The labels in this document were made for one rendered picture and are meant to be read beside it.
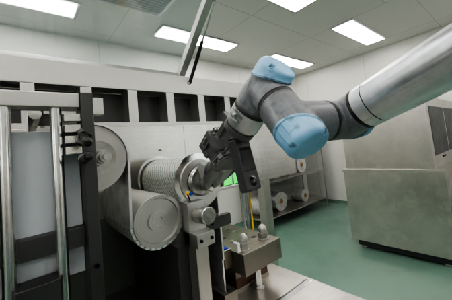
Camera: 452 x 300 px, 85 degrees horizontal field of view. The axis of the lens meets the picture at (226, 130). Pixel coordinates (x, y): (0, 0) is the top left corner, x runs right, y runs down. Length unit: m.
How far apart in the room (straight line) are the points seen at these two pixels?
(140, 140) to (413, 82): 0.81
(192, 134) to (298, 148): 0.72
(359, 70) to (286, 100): 4.93
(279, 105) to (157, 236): 0.42
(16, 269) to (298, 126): 0.44
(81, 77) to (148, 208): 0.52
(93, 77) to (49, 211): 0.58
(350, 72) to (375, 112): 4.94
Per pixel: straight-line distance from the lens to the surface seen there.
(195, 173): 0.65
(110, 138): 0.60
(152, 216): 0.63
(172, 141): 1.01
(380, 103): 0.45
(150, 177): 0.81
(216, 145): 0.55
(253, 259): 0.80
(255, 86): 0.46
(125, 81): 0.99
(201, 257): 0.67
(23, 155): 0.47
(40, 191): 0.47
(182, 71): 1.11
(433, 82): 0.42
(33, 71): 0.95
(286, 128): 0.39
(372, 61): 5.27
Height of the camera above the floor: 1.33
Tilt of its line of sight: 4 degrees up
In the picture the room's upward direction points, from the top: 6 degrees counter-clockwise
